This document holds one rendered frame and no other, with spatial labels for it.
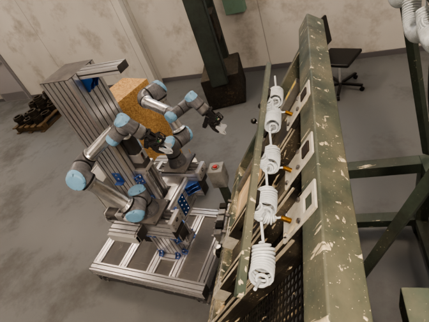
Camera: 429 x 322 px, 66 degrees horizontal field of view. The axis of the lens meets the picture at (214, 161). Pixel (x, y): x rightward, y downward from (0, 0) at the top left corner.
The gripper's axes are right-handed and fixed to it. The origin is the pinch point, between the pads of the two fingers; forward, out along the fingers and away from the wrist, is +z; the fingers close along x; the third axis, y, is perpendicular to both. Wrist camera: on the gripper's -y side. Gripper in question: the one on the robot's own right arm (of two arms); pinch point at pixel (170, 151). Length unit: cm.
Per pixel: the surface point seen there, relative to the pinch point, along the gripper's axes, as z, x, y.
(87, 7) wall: -62, 384, -373
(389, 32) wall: 257, 335, 20
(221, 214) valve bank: 74, -5, -34
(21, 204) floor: -4, 22, -402
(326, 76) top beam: 9, 14, 93
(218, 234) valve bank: 70, -22, -28
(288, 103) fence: 34, 36, 52
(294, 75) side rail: 38, 61, 51
